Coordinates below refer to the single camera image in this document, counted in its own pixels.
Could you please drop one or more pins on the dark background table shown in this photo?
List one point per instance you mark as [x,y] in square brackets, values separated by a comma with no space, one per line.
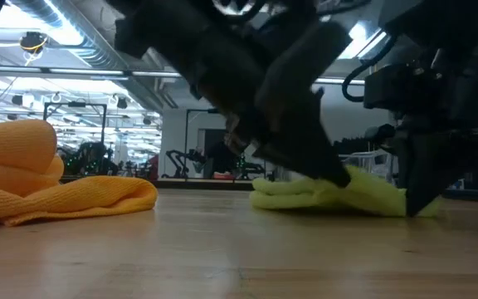
[189,184]

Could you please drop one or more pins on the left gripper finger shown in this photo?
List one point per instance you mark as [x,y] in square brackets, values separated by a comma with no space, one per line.
[243,133]
[297,104]

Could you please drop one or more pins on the long ceiling light bar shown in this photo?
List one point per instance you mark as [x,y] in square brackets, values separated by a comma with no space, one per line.
[98,71]

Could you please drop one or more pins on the lime green microfiber towel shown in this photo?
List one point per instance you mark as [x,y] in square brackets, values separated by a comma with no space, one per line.
[289,193]

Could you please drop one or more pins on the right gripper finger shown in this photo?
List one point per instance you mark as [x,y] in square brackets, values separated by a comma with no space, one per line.
[425,166]

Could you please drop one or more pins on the black background station frame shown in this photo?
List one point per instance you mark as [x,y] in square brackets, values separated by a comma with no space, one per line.
[75,104]
[186,137]

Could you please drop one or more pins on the background black robot arm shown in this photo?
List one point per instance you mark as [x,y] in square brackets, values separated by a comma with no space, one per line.
[177,160]
[249,168]

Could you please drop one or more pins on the dark background robot station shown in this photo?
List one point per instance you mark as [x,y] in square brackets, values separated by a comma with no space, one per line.
[87,155]

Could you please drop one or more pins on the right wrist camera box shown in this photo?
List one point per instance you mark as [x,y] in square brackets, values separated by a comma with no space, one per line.
[388,87]

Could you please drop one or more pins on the orange microfiber towel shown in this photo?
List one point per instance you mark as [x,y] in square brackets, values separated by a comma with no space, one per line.
[56,199]

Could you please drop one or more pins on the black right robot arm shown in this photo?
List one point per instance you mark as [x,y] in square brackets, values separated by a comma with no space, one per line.
[450,25]

